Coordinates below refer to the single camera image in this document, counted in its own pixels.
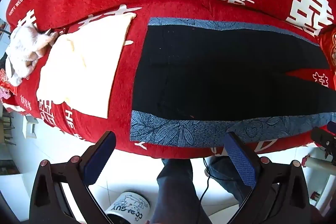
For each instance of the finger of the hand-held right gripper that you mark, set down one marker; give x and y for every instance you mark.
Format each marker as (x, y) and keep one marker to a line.
(324, 141)

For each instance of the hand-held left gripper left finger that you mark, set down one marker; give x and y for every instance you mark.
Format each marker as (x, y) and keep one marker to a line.
(101, 154)

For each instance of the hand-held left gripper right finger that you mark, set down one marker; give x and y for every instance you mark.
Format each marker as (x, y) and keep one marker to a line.
(240, 161)

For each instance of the black pants with blue trim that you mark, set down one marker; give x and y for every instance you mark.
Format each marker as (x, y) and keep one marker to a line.
(223, 74)

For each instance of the person's right leg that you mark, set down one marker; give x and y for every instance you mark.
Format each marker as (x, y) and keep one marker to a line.
(231, 176)

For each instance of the person's leg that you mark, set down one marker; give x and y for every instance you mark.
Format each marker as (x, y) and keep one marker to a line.
(231, 176)
(176, 192)

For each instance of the white bar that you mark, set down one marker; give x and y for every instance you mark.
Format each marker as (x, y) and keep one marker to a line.
(321, 162)

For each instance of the white printed cup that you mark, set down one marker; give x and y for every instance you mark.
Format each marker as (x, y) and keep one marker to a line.
(127, 209)

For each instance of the person's left leg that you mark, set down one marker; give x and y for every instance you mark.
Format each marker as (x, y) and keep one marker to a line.
(176, 192)

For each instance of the white box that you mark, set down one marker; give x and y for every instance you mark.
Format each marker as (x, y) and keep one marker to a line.
(29, 129)

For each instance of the cream folded cloth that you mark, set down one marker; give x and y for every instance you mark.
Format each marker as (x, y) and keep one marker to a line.
(86, 61)

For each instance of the red embroidered pillow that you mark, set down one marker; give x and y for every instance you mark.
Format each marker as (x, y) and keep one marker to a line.
(329, 47)

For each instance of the white fluffy cloth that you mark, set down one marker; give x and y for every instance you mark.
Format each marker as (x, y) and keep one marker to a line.
(25, 50)

